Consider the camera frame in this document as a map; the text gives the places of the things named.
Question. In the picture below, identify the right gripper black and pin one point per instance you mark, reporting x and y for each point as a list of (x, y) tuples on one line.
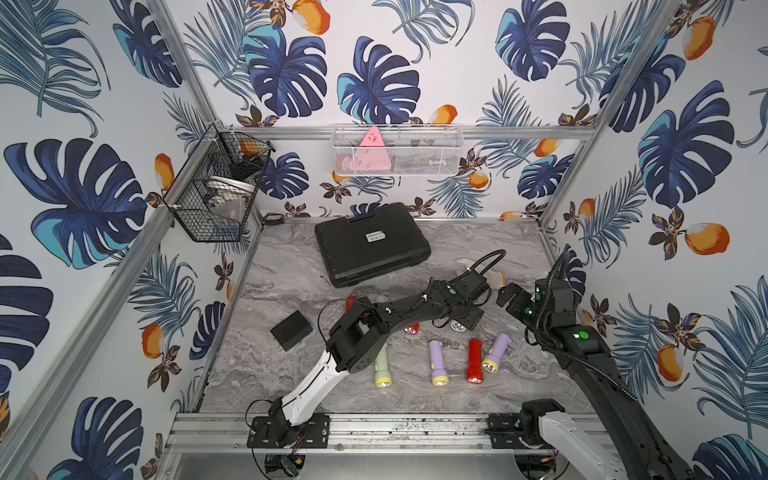
[(522, 296)]

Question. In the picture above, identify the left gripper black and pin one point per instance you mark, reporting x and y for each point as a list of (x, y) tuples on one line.
[(459, 314)]

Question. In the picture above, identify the red flashlight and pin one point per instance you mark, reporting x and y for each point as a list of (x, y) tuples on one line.
[(350, 302), (411, 329), (474, 373)]

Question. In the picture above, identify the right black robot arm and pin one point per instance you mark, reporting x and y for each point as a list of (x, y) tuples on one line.
[(549, 317)]

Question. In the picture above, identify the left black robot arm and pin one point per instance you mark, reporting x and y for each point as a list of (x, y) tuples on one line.
[(358, 336)]

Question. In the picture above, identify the purple flashlight right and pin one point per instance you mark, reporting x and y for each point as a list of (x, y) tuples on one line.
[(492, 361)]

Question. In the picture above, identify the purple flashlight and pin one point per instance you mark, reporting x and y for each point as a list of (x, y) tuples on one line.
[(492, 361), (439, 375)]

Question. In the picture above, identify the red flashlight front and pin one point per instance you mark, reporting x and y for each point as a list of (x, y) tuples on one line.
[(474, 373)]

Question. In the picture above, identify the purple flashlight front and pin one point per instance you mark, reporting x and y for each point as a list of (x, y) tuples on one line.
[(439, 375)]

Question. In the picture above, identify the green flashlight front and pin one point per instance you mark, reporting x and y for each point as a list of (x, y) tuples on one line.
[(383, 377)]

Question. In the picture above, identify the white work glove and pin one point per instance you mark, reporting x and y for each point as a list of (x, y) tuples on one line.
[(495, 279)]

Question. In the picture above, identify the black plastic tool case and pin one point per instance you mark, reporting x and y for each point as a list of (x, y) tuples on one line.
[(355, 249)]

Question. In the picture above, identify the small black box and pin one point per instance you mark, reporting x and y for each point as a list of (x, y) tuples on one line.
[(291, 330)]

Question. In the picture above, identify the pink triangle item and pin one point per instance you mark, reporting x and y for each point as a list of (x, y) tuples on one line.
[(372, 154)]

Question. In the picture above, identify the dark tape roll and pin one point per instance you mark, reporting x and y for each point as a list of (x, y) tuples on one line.
[(273, 219)]

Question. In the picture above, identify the clear wall shelf basket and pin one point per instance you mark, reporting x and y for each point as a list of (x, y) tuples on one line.
[(415, 150)]

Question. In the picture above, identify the black wire basket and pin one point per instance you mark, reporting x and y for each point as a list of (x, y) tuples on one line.
[(219, 184)]

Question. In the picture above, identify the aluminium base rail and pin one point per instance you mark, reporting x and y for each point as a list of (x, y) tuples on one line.
[(355, 434)]

